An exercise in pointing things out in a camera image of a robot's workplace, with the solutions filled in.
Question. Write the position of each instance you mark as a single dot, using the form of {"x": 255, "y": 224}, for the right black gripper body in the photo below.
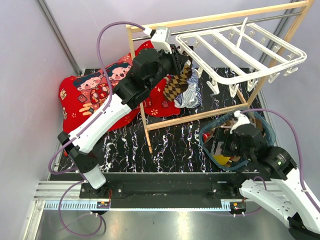
{"x": 230, "y": 146}

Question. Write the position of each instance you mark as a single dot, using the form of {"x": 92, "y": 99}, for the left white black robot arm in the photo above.
{"x": 148, "y": 68}

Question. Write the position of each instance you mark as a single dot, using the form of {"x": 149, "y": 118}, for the right vertical aluminium post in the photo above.
{"x": 279, "y": 31}

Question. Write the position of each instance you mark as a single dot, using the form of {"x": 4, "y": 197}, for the blue striped cloth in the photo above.
{"x": 192, "y": 97}

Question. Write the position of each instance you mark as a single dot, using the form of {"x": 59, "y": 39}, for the left vertical aluminium post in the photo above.
{"x": 58, "y": 34}

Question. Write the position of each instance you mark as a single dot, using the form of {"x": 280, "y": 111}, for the vertical aluminium post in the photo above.
{"x": 279, "y": 31}
{"x": 58, "y": 34}

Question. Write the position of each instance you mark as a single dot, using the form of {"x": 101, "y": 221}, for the yellow sock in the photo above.
{"x": 222, "y": 158}

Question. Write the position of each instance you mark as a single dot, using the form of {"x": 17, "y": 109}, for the white plastic clip hanger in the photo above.
{"x": 240, "y": 48}

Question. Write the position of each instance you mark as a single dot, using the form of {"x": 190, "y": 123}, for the aluminium frame rail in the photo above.
{"x": 53, "y": 190}

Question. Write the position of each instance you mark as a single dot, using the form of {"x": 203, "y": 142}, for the clear blue plastic bin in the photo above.
{"x": 255, "y": 118}

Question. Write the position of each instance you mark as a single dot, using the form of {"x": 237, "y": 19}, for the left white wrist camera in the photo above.
{"x": 159, "y": 38}

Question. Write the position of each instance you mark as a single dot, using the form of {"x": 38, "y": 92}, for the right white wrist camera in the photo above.
{"x": 241, "y": 120}

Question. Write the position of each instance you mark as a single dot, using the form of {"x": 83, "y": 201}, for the brown argyle sock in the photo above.
{"x": 177, "y": 84}

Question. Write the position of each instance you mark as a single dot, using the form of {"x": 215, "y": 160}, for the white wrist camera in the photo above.
{"x": 241, "y": 120}
{"x": 159, "y": 38}

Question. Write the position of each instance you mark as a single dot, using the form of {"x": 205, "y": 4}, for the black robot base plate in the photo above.
{"x": 126, "y": 185}

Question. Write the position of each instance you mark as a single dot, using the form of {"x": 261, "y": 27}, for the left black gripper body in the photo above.
{"x": 171, "y": 65}

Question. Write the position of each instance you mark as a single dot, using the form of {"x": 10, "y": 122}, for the wooden drying rack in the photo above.
{"x": 246, "y": 98}

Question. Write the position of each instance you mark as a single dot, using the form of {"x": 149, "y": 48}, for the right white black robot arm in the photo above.
{"x": 299, "y": 214}

